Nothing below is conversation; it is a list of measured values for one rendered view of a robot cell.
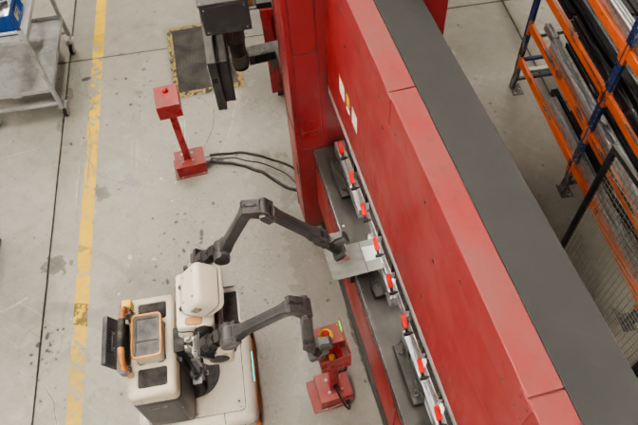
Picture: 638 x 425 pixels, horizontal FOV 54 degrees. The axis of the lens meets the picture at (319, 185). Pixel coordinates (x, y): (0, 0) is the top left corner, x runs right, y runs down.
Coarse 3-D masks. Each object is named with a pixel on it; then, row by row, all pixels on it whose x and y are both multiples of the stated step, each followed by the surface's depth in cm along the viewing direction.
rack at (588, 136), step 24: (552, 0) 424; (600, 0) 369; (528, 24) 467; (576, 48) 401; (624, 48) 348; (528, 72) 483; (552, 72) 441; (600, 96) 381; (552, 120) 454; (624, 120) 361; (600, 144) 396; (576, 168) 429; (624, 192) 374; (600, 216) 406
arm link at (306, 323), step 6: (306, 318) 261; (300, 324) 277; (306, 324) 266; (312, 324) 279; (306, 330) 279; (312, 330) 282; (306, 336) 284; (312, 336) 286; (306, 342) 290; (312, 342) 290
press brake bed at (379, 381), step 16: (320, 176) 379; (320, 192) 398; (320, 208) 421; (336, 224) 357; (352, 288) 354; (352, 304) 370; (352, 320) 404; (368, 336) 334; (368, 352) 350; (368, 368) 386; (384, 368) 308; (384, 384) 321; (384, 400) 336; (384, 416) 369; (400, 416) 294
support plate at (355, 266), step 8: (368, 240) 328; (352, 248) 326; (328, 256) 324; (352, 256) 323; (360, 256) 323; (328, 264) 321; (336, 264) 321; (344, 264) 321; (352, 264) 321; (360, 264) 321; (368, 264) 320; (376, 264) 320; (336, 272) 318; (344, 272) 318; (352, 272) 318; (360, 272) 318; (336, 280) 316
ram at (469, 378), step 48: (336, 48) 292; (336, 96) 321; (384, 144) 243; (384, 192) 264; (384, 240) 288; (432, 240) 208; (432, 288) 223; (432, 336) 240; (480, 336) 181; (480, 384) 193
